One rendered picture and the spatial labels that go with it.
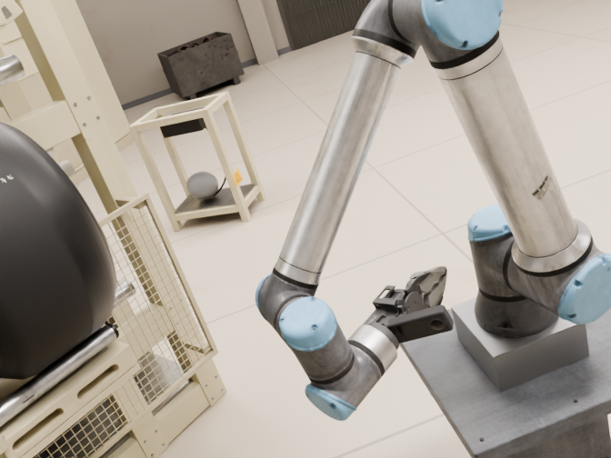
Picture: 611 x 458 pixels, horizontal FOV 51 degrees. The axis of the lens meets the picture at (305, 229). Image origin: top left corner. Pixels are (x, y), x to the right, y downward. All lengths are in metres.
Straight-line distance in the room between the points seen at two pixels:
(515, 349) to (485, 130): 0.58
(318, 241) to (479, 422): 0.59
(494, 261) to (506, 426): 0.35
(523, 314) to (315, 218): 0.59
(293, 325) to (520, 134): 0.49
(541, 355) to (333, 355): 0.62
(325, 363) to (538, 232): 0.46
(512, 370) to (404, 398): 1.01
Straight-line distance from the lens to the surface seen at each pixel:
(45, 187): 1.44
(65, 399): 1.64
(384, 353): 1.18
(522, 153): 1.15
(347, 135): 1.12
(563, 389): 1.56
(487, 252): 1.44
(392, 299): 1.25
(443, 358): 1.68
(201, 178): 4.46
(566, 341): 1.58
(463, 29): 1.01
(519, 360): 1.54
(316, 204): 1.13
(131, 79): 9.58
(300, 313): 1.08
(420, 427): 2.39
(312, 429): 2.51
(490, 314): 1.54
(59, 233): 1.42
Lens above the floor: 1.66
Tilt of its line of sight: 25 degrees down
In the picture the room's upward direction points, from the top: 19 degrees counter-clockwise
